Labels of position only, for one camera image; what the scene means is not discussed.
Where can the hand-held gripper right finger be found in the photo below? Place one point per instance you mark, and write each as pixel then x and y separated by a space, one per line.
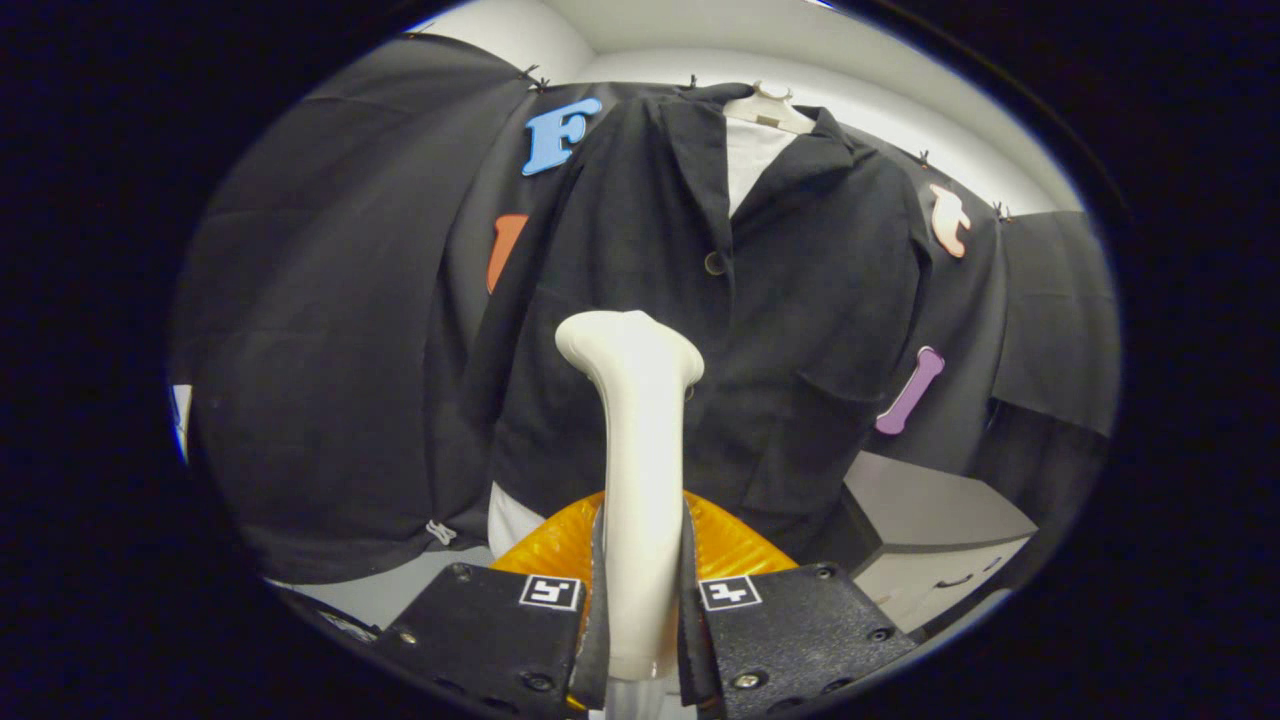
pixel 695 640

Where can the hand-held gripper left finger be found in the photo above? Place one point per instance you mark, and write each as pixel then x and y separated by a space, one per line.
pixel 596 640

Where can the white garment steamer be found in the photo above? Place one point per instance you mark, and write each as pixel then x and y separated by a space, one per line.
pixel 640 450

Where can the black blazer jacket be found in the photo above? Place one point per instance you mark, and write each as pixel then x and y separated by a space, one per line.
pixel 800 300

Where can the white shirt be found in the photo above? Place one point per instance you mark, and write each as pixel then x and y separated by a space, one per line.
pixel 750 165

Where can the white clothes hanger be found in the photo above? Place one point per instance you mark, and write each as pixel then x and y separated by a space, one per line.
pixel 775 112

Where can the white clip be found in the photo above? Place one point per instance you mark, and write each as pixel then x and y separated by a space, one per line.
pixel 441 532

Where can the grey cabinet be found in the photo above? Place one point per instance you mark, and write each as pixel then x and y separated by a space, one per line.
pixel 920 500

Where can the black backdrop cloth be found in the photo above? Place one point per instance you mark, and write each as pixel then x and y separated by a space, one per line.
pixel 330 350

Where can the white and blue panel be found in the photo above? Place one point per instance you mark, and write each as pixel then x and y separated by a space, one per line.
pixel 180 420

